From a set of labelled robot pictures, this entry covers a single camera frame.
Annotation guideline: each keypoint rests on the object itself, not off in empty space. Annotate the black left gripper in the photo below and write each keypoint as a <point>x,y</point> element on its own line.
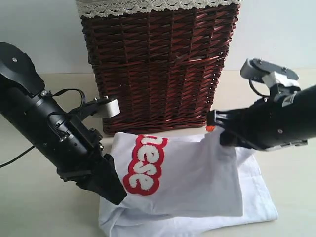
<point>86,165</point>

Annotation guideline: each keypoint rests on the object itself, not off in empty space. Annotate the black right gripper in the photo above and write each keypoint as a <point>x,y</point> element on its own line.
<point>263,126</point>

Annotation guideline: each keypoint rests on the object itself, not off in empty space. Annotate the white t-shirt with red lettering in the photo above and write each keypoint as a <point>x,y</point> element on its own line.
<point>184,186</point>

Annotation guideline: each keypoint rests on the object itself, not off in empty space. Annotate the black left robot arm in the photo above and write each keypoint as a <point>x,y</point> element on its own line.
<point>30,108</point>

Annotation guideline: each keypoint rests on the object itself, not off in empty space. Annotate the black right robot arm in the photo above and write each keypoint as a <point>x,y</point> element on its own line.
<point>300,105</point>

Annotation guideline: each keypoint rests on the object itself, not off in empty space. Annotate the dark brown wicker basket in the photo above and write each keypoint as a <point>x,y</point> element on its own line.
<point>163,67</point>

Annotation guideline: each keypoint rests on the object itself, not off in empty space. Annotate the grey floral basket liner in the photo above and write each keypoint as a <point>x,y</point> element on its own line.
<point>105,8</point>

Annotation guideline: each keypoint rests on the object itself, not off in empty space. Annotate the orange neck label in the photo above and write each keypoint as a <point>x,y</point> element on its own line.
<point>210,128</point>

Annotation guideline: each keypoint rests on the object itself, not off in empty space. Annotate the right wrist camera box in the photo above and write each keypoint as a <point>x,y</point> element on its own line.
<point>268,73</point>

